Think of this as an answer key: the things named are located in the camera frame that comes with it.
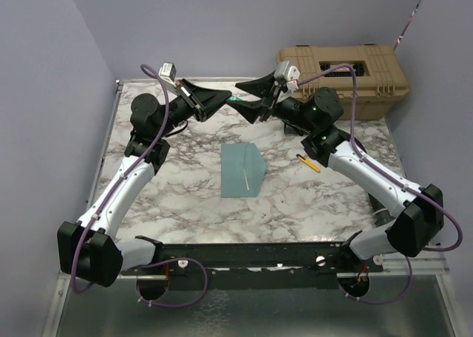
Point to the yellow utility knife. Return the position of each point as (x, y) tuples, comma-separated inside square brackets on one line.
[(308, 163)]

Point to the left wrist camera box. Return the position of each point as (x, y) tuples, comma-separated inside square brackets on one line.
[(167, 72)]

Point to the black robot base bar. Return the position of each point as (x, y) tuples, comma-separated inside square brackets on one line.
[(251, 266)]

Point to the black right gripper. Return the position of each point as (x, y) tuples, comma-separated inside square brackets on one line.
[(250, 110)]

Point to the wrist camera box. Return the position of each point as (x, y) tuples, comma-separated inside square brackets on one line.
[(167, 72), (287, 76)]

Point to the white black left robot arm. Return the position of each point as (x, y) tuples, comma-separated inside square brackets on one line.
[(87, 247)]

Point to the tan plastic tool case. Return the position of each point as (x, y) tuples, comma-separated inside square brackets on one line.
[(381, 82)]

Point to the aluminium rail frame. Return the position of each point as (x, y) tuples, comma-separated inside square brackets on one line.
[(354, 287)]

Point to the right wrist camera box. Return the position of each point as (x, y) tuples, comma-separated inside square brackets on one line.
[(287, 76)]

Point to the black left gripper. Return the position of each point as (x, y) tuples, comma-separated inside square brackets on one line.
[(202, 101)]

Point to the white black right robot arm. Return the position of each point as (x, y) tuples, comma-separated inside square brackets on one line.
[(415, 210)]

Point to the beige paper letter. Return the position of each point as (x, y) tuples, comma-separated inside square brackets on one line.
[(246, 179)]

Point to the light blue paper envelope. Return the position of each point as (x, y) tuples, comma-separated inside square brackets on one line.
[(234, 157)]

